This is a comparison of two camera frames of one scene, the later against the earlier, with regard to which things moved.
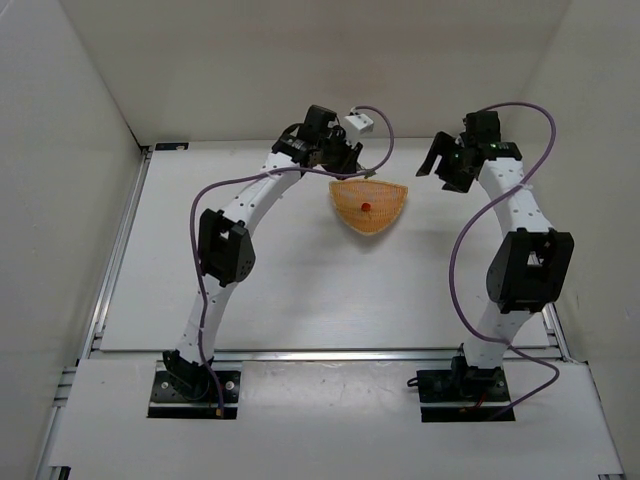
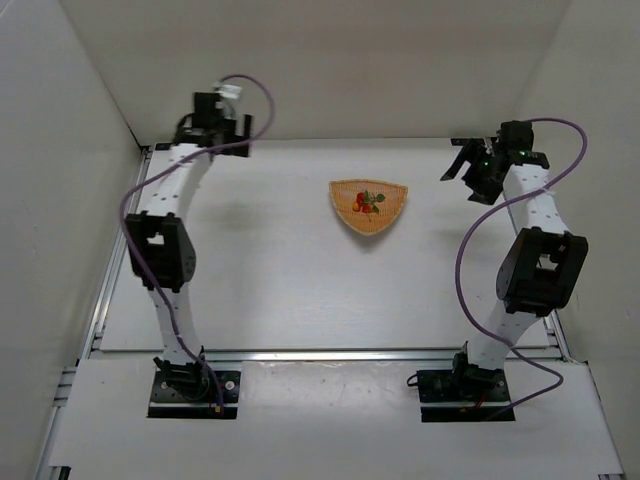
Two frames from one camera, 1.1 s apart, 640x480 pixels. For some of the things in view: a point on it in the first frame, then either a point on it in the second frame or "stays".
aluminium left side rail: (100, 313) stays
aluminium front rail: (332, 356) stays
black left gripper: (345, 156) to (226, 133)
